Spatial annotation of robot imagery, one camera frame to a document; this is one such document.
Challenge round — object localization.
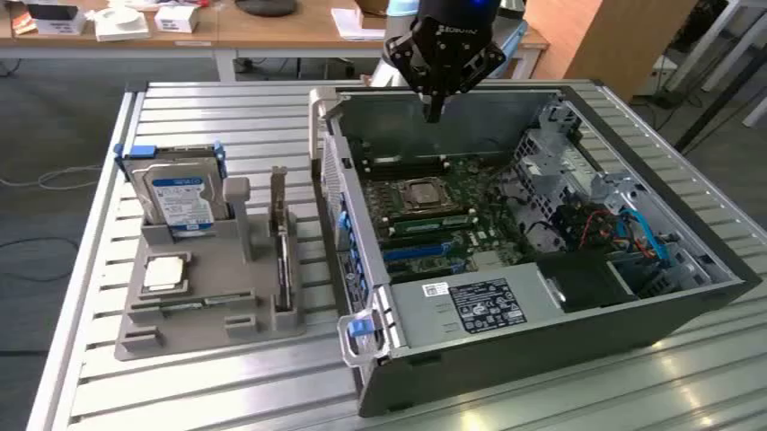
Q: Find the black Nvidia graphics card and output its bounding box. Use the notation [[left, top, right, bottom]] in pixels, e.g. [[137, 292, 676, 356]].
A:
[[267, 165, 298, 314]]

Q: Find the green spare RAM stick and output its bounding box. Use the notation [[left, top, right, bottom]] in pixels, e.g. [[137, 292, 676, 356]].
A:
[[156, 295, 240, 312]]

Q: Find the silver metal drive cage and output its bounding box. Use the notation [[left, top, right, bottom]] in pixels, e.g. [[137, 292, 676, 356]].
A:
[[512, 101, 606, 228]]

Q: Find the grey power supply unit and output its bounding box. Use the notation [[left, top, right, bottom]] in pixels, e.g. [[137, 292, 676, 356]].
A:
[[382, 262, 570, 352]]

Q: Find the orange booklet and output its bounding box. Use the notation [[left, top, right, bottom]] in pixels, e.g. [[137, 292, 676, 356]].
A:
[[9, 7, 39, 37]]

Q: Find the brown cardboard box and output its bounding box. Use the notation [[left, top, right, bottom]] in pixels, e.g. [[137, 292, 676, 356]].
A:
[[352, 0, 391, 20]]

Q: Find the silver spare CPU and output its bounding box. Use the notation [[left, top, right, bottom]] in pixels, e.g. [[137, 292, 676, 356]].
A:
[[143, 257, 187, 291]]

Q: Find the blue expansion slot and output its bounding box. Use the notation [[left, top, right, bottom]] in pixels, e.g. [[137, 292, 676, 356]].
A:
[[382, 242, 455, 262]]

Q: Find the wooden cabinet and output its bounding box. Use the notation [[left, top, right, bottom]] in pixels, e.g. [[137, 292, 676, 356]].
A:
[[523, 0, 700, 105]]

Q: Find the white floor cable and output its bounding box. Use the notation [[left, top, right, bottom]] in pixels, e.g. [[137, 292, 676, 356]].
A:
[[0, 163, 104, 190]]

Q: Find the black fan shroud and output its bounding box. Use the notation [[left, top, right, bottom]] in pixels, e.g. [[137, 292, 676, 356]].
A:
[[535, 249, 639, 314]]

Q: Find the black expansion slot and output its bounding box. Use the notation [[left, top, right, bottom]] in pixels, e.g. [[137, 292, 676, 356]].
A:
[[386, 262, 467, 277]]

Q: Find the black metal pole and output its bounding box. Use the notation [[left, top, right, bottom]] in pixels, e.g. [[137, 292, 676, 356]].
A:
[[674, 39, 767, 154]]

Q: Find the wooden desk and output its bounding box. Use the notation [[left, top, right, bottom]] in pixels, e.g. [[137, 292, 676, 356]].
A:
[[0, 0, 551, 83]]

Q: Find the green motherboard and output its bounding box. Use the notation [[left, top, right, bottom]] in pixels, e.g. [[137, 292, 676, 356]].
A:
[[358, 154, 542, 283]]

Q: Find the hard disk with blue carrier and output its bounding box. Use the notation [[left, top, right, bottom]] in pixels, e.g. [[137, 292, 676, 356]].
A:
[[112, 140, 234, 233]]

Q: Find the white square device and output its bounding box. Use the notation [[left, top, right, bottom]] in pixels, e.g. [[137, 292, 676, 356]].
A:
[[91, 5, 151, 43]]

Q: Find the blue disk wire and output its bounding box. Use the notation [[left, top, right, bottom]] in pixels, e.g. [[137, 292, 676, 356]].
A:
[[619, 205, 671, 271]]

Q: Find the white paper stack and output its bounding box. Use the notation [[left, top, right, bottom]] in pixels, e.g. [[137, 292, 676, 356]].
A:
[[330, 7, 388, 43]]

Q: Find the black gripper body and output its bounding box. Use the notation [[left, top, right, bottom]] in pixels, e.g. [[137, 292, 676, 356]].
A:
[[412, 0, 502, 90]]

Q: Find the small white cardboard box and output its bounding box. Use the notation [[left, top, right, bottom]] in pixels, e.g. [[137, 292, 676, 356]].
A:
[[153, 4, 202, 35]]

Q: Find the black open PC case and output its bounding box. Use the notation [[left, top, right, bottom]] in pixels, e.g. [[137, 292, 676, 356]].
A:
[[306, 84, 763, 418]]

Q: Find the black round object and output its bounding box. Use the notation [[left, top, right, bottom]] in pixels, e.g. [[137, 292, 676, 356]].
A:
[[232, 0, 300, 19]]

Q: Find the white box with black lid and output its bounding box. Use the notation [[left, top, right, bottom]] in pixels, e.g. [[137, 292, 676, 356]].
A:
[[25, 2, 87, 37]]

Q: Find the white metal desk frame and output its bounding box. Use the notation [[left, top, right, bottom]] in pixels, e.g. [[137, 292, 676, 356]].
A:
[[658, 0, 767, 128]]

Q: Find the black floor cable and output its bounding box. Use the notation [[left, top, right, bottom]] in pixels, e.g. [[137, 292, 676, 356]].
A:
[[0, 236, 80, 253]]

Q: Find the red disk wire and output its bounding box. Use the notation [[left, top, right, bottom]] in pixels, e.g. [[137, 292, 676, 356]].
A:
[[584, 209, 619, 251]]

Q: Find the metal CPU socket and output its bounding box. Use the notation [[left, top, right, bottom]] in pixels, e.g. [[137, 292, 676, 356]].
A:
[[396, 176, 462, 213]]

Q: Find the grey plastic parts rack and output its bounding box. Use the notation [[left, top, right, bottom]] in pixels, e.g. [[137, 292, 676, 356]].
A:
[[113, 176, 311, 363]]

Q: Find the green installed RAM stick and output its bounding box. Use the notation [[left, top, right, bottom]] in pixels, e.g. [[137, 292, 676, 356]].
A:
[[388, 214, 472, 238]]

